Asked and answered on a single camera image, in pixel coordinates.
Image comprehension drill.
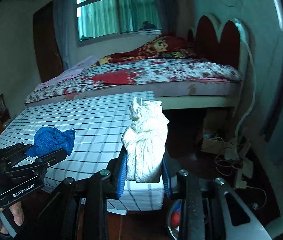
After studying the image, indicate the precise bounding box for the blue grey curtain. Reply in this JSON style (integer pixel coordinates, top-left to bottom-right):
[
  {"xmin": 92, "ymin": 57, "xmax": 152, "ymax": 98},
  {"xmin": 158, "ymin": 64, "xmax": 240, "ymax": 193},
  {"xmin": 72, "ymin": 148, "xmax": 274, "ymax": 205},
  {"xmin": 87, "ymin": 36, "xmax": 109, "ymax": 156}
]
[{"xmin": 53, "ymin": 0, "xmax": 71, "ymax": 71}]

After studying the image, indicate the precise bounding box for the red heart headboard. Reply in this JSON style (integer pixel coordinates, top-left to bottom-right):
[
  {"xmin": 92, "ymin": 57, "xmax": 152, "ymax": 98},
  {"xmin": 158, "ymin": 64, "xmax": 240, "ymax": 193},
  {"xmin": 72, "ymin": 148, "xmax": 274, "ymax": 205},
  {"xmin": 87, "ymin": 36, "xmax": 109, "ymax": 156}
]
[{"xmin": 187, "ymin": 13, "xmax": 251, "ymax": 111}]

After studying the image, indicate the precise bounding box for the brown wooden door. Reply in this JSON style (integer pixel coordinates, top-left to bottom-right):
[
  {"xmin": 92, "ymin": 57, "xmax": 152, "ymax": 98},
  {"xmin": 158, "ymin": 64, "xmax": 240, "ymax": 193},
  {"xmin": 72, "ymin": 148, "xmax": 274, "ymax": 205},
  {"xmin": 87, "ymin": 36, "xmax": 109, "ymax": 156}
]
[{"xmin": 33, "ymin": 1, "xmax": 63, "ymax": 82}]

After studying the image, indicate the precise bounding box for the white power strip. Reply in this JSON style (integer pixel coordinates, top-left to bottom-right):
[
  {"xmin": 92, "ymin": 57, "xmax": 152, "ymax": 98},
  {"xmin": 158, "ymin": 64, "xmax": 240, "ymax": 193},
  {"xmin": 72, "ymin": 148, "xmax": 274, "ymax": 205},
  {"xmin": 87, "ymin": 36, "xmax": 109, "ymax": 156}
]
[{"xmin": 234, "ymin": 157, "xmax": 253, "ymax": 189}]

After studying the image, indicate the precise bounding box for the red plastic bag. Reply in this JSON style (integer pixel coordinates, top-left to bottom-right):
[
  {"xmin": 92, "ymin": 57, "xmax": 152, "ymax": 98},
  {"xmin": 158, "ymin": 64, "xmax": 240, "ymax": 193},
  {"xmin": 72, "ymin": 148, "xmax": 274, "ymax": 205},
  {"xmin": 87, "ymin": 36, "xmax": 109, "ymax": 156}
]
[{"xmin": 170, "ymin": 211, "xmax": 180, "ymax": 228}]

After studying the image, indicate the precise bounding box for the blue cloth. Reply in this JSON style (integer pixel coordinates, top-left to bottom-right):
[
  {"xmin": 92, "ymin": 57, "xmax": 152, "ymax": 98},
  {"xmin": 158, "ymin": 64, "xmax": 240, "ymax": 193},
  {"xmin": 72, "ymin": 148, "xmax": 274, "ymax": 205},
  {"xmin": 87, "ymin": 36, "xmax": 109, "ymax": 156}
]
[{"xmin": 26, "ymin": 127, "xmax": 75, "ymax": 158}]

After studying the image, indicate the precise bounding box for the red patterned blanket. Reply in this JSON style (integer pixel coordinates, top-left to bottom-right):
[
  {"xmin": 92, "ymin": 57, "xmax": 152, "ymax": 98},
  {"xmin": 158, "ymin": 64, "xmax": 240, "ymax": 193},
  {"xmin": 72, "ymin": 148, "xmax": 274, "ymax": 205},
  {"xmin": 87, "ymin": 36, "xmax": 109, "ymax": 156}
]
[{"xmin": 90, "ymin": 34, "xmax": 197, "ymax": 67}]

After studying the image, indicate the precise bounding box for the bed with floral sheet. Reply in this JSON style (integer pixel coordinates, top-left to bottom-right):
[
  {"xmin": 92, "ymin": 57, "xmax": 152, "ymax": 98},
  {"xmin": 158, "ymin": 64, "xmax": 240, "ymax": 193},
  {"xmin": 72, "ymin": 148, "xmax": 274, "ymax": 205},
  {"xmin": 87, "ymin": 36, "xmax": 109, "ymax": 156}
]
[{"xmin": 25, "ymin": 59, "xmax": 242, "ymax": 104}]

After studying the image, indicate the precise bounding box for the white tissue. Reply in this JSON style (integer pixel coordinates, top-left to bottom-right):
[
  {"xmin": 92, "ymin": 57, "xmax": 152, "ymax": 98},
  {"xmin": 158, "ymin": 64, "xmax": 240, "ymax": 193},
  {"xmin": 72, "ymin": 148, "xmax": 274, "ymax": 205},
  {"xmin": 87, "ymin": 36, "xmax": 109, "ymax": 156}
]
[{"xmin": 122, "ymin": 97, "xmax": 169, "ymax": 183}]

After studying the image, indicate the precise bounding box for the person's left hand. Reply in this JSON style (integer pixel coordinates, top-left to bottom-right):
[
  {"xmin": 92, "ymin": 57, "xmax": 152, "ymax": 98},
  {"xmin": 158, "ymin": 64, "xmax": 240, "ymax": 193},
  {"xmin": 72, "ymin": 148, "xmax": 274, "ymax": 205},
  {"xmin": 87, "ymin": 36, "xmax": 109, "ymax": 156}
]
[{"xmin": 0, "ymin": 202, "xmax": 24, "ymax": 235}]

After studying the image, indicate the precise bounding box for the black trash bin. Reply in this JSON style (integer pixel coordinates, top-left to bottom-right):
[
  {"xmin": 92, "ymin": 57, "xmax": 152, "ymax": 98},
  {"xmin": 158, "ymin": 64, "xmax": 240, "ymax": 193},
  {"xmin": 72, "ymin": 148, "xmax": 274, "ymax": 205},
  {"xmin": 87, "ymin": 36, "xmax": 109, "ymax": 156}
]
[{"xmin": 166, "ymin": 199, "xmax": 181, "ymax": 240}]

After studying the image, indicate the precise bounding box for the white charging cable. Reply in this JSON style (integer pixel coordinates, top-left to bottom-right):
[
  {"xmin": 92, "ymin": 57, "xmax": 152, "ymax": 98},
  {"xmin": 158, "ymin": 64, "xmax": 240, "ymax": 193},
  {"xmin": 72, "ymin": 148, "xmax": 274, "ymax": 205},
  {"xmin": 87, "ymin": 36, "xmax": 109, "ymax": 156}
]
[{"xmin": 234, "ymin": 39, "xmax": 257, "ymax": 140}]

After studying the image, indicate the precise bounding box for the white grid tablecloth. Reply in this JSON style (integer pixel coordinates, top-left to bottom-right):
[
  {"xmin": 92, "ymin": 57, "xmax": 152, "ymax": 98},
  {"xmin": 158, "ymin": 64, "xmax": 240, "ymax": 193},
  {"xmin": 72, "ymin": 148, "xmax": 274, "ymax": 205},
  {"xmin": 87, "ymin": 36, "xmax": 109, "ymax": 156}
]
[{"xmin": 0, "ymin": 90, "xmax": 167, "ymax": 212}]

